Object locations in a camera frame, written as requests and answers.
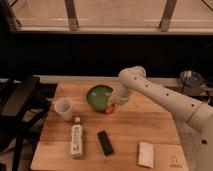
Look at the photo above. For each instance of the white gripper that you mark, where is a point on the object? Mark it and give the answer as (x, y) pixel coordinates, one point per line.
(120, 95)

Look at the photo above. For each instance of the orange red pepper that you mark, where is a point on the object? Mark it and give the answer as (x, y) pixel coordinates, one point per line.
(110, 109)

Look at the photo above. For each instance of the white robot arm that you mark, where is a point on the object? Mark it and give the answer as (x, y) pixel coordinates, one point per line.
(197, 114)

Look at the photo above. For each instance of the green ceramic bowl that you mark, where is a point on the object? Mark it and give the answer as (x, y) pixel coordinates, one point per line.
(98, 96)

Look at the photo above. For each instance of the black rectangular remote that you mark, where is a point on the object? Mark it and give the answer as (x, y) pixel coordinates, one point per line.
(105, 143)

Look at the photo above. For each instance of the clear plastic cup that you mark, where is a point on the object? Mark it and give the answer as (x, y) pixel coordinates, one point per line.
(63, 107)

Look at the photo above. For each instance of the white folded napkin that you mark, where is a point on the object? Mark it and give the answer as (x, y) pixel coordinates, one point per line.
(146, 155)

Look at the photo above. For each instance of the white plastic bottle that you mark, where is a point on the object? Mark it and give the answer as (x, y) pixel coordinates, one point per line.
(76, 147)

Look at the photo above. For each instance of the round metal tin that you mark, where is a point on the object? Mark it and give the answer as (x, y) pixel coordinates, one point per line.
(190, 78)

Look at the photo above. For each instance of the left metal window post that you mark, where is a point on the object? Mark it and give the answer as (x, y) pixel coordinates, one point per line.
(72, 16)

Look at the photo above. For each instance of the metal window post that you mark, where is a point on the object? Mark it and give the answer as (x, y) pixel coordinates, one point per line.
(72, 16)
(167, 15)

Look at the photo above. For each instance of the right metal window post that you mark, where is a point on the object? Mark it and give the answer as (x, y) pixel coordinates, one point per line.
(167, 15)

